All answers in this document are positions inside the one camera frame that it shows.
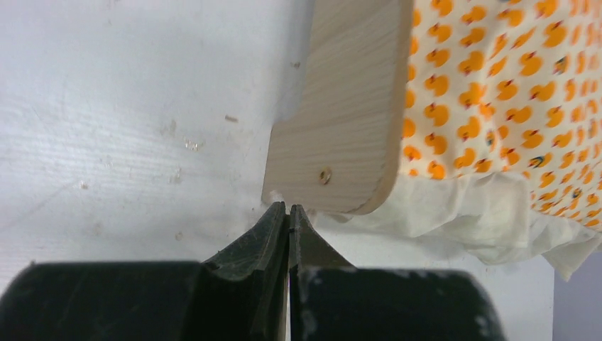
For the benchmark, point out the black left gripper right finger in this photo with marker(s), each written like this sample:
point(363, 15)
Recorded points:
point(331, 299)

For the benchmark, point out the wooden pet bed frame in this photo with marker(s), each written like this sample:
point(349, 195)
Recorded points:
point(340, 151)

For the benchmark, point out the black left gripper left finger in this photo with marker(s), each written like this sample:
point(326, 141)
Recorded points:
point(237, 294)

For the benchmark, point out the orange patterned bed cushion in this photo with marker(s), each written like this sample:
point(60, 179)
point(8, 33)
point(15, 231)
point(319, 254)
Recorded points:
point(501, 144)

